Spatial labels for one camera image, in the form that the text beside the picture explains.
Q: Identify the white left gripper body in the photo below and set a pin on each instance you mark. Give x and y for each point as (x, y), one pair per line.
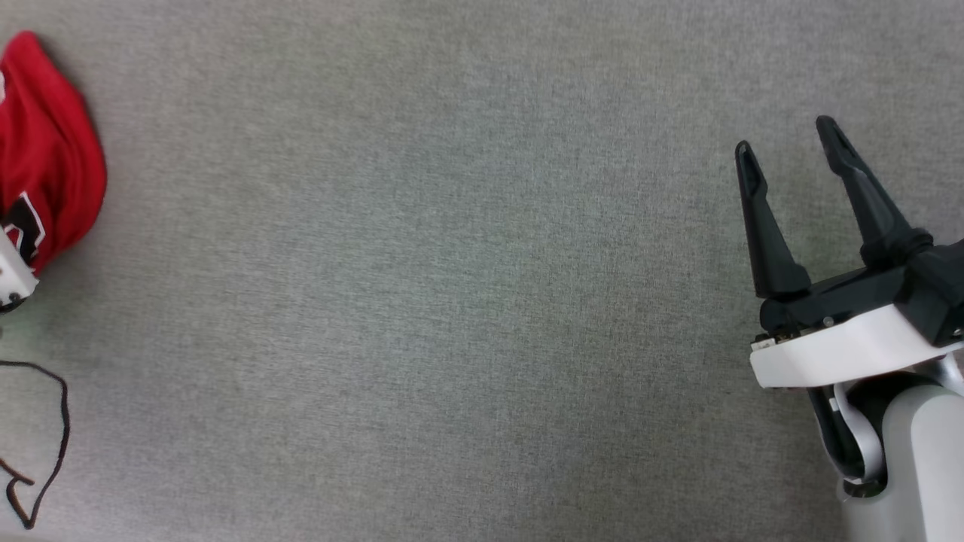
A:
(11, 275)

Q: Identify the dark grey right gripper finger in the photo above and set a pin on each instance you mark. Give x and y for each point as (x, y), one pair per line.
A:
(768, 241)
(874, 211)

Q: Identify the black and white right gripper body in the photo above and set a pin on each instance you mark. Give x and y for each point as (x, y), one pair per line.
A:
(836, 350)

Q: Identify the red basketball jersey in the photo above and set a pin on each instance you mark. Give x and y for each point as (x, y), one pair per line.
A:
(53, 150)

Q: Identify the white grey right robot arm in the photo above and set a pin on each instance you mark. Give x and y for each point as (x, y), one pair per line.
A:
(922, 459)

